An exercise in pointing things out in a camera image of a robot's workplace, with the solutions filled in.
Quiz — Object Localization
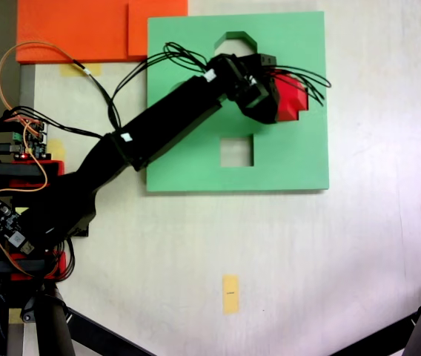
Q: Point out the black looped base wires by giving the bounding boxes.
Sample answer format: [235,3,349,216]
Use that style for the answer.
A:
[53,239,77,280]

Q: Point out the black power circuit board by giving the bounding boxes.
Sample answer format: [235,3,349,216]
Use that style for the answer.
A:
[0,200,36,256]

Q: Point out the green shape sorter board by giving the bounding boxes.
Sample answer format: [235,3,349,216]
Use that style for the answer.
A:
[145,10,331,194]

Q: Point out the red and black table clamp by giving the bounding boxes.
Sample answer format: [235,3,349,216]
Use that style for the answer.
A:
[0,157,66,189]
[0,250,67,283]

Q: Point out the thin orange jumper wire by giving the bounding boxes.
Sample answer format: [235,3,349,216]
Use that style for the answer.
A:
[0,120,49,194]

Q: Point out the black cable with white tag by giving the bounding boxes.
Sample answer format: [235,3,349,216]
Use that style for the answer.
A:
[71,59,122,130]

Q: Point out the thin black gripper servo wires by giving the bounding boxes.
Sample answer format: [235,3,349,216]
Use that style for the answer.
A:
[268,65,332,107]

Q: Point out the yellow printed tape label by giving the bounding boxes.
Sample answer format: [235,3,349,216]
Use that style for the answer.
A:
[222,274,240,315]

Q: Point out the orange foam block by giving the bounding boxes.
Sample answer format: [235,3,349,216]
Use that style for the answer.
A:
[16,0,189,65]

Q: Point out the long orange wire loop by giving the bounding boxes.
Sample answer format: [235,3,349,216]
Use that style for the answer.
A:
[0,41,82,127]

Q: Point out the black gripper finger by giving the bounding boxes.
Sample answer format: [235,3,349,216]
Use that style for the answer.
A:
[237,53,279,71]
[241,97,281,126]

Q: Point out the red cross columnar block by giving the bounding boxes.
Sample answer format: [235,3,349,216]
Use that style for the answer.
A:
[271,72,311,122]

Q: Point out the thin black forearm servo wires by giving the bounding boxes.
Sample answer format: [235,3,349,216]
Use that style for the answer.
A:
[108,42,211,129]

